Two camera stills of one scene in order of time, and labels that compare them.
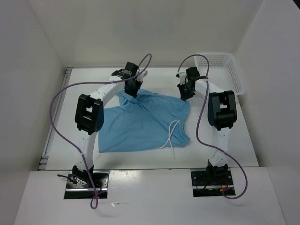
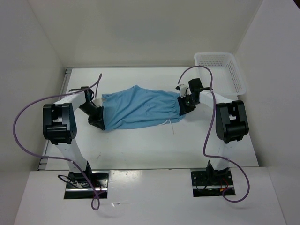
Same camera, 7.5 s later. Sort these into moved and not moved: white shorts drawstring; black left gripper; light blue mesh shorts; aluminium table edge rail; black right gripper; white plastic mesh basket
Moved: light blue mesh shorts; white shorts drawstring; black right gripper; black left gripper
Not moved: aluminium table edge rail; white plastic mesh basket
